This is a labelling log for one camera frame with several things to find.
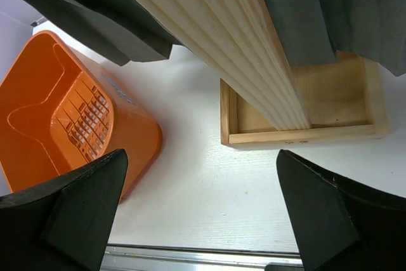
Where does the orange plastic basket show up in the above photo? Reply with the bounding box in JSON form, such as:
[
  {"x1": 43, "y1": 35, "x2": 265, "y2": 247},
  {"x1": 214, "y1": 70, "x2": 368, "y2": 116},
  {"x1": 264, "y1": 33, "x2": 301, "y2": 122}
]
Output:
[{"x1": 1, "y1": 30, "x2": 162, "y2": 197}]

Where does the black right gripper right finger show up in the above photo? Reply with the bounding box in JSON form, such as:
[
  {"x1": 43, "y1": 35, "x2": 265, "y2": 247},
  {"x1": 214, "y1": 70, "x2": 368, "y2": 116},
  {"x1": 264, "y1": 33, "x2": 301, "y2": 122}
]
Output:
[{"x1": 276, "y1": 150, "x2": 405, "y2": 270}]

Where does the wooden clothes rack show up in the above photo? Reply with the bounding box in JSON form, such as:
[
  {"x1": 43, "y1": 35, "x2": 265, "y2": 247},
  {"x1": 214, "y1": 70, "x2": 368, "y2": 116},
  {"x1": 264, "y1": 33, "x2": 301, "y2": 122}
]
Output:
[{"x1": 136, "y1": 0, "x2": 390, "y2": 145}]

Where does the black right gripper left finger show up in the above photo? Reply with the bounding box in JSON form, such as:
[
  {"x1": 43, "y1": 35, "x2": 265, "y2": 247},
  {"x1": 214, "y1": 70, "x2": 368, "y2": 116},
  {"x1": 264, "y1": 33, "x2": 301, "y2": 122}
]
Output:
[{"x1": 1, "y1": 149, "x2": 128, "y2": 270}]

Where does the grey pleated skirt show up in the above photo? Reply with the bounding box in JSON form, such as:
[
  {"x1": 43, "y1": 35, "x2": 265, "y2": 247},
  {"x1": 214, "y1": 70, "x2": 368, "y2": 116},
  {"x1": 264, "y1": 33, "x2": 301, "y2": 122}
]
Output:
[{"x1": 23, "y1": 0, "x2": 405, "y2": 76}]

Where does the aluminium rail table edge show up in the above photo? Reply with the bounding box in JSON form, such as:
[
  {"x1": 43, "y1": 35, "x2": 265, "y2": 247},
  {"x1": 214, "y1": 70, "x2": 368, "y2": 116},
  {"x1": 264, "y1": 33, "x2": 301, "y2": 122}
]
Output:
[{"x1": 100, "y1": 244, "x2": 304, "y2": 270}]

